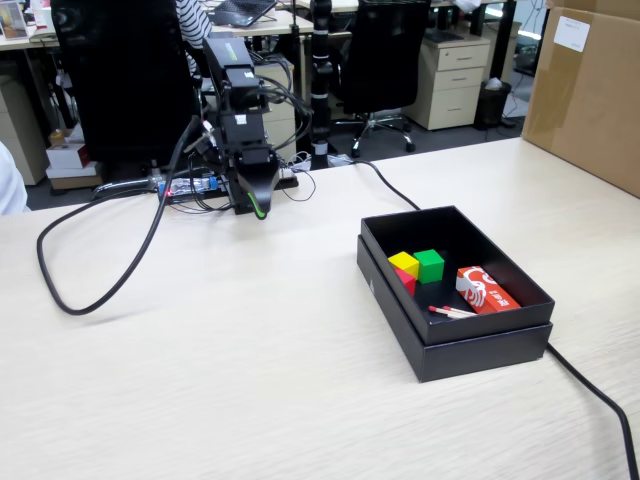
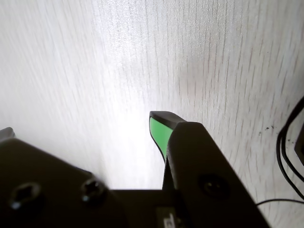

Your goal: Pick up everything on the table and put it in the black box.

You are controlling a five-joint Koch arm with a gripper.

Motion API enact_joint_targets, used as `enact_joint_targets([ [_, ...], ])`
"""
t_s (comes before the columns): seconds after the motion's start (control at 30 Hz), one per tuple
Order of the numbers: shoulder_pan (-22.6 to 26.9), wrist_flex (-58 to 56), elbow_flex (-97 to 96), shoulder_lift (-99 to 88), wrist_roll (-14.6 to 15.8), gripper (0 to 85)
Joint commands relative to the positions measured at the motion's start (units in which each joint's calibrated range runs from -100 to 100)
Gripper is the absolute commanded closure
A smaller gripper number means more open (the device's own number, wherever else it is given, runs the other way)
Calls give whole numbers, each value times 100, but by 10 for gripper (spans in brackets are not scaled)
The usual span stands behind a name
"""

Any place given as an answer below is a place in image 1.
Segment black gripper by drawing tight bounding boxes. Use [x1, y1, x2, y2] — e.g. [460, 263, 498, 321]
[218, 110, 280, 222]

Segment yellow wooden cube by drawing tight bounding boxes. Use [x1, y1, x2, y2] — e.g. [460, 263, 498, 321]
[386, 250, 421, 281]

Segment red wooden cube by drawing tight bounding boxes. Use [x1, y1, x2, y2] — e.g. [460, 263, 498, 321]
[393, 266, 418, 298]

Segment green wooden cube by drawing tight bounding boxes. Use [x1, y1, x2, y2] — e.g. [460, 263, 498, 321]
[412, 247, 446, 286]

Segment black cardboard box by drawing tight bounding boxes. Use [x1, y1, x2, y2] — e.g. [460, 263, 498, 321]
[355, 204, 557, 384]

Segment large brown cardboard box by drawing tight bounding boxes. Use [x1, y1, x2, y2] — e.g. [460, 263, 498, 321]
[520, 0, 640, 199]

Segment robot controller board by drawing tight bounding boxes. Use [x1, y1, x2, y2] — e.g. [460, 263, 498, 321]
[156, 164, 301, 207]

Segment beige drawer cabinet with lock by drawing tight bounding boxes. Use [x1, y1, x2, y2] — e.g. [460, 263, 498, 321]
[253, 59, 298, 152]

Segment black pole with white bands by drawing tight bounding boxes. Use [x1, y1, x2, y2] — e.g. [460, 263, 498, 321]
[308, 0, 335, 172]

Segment beige office desk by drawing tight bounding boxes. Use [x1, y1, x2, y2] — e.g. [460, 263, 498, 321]
[0, 8, 316, 52]

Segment wide black office chair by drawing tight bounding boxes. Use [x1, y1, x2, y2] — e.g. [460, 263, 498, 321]
[49, 0, 207, 202]

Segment black laptop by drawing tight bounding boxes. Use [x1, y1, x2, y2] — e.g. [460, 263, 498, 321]
[206, 0, 279, 29]

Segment person in striped shirt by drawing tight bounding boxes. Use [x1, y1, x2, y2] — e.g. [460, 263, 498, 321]
[174, 0, 214, 81]

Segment black swivel office chair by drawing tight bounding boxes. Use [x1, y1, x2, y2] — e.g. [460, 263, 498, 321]
[331, 0, 433, 159]

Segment white boxes on floor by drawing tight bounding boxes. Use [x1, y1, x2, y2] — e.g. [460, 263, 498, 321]
[45, 141, 102, 192]

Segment beige three-drawer cabinet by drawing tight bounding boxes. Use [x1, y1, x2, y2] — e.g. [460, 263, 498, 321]
[401, 36, 493, 133]

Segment person in white shirt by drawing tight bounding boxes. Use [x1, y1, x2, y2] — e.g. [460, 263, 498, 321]
[0, 141, 29, 216]

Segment orange white matchbox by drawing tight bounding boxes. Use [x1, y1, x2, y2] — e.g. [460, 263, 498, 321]
[454, 265, 522, 316]

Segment black trash bin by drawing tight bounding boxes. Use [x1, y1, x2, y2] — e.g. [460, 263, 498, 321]
[474, 78, 514, 131]

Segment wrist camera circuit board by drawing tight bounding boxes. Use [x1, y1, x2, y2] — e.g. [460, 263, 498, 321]
[195, 117, 220, 152]

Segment thick black camera cable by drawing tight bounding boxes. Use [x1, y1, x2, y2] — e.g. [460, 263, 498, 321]
[35, 114, 202, 317]

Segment small picture frame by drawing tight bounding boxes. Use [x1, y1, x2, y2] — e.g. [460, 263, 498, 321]
[0, 0, 30, 41]

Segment long black table cable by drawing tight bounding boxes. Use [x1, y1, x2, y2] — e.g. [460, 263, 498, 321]
[344, 158, 640, 480]

